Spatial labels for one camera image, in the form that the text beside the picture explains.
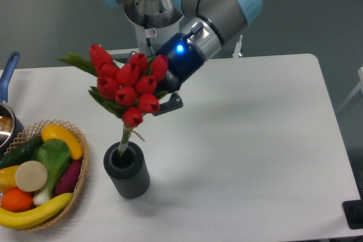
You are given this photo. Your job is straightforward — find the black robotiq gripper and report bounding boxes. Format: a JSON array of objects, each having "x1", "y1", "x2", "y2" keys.
[{"x1": 127, "y1": 33, "x2": 204, "y2": 116}]

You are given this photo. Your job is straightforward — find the red tulip bouquet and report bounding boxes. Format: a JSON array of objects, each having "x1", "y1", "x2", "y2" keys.
[{"x1": 59, "y1": 44, "x2": 168, "y2": 155}]

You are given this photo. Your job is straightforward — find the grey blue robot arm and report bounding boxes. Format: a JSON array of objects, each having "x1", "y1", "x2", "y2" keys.
[{"x1": 103, "y1": 0, "x2": 263, "y2": 114}]

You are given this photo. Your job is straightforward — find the dark grey ribbed vase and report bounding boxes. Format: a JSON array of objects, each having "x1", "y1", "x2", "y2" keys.
[{"x1": 103, "y1": 142, "x2": 150, "y2": 199}]

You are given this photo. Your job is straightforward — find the green bok choy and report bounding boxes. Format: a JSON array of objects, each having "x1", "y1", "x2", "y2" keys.
[{"x1": 32, "y1": 139, "x2": 71, "y2": 206}]

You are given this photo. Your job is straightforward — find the woven wicker basket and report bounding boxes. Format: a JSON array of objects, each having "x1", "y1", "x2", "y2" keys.
[{"x1": 5, "y1": 120, "x2": 89, "y2": 232}]

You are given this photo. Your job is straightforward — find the purple sweet potato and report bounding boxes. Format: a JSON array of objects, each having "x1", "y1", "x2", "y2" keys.
[{"x1": 54, "y1": 160, "x2": 82, "y2": 196}]

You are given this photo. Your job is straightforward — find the green cucumber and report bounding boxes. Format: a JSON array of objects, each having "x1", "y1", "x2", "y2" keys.
[{"x1": 1, "y1": 135, "x2": 44, "y2": 169}]

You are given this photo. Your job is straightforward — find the beige round disc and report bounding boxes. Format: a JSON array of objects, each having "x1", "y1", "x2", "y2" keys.
[{"x1": 15, "y1": 160, "x2": 48, "y2": 192}]

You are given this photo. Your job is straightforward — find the yellow pepper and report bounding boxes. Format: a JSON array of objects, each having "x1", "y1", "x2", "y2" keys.
[{"x1": 0, "y1": 165, "x2": 19, "y2": 192}]

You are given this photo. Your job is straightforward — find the orange fruit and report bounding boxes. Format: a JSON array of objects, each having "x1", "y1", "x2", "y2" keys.
[{"x1": 1, "y1": 188, "x2": 33, "y2": 213}]

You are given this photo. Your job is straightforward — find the yellow banana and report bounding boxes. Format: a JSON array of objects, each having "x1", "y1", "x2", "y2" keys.
[{"x1": 1, "y1": 193, "x2": 73, "y2": 230}]

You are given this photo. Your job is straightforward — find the black device at table edge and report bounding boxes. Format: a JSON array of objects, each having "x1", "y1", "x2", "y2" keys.
[{"x1": 342, "y1": 199, "x2": 362, "y2": 230}]

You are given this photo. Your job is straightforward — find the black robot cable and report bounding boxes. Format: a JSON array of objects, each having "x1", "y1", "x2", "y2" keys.
[{"x1": 143, "y1": 14, "x2": 155, "y2": 56}]

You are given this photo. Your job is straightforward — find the blue handled saucepan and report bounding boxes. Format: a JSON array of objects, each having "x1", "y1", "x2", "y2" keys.
[{"x1": 1, "y1": 52, "x2": 23, "y2": 157}]

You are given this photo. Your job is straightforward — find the white frame at right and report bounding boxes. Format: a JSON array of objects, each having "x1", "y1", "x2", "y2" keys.
[{"x1": 336, "y1": 67, "x2": 362, "y2": 114}]

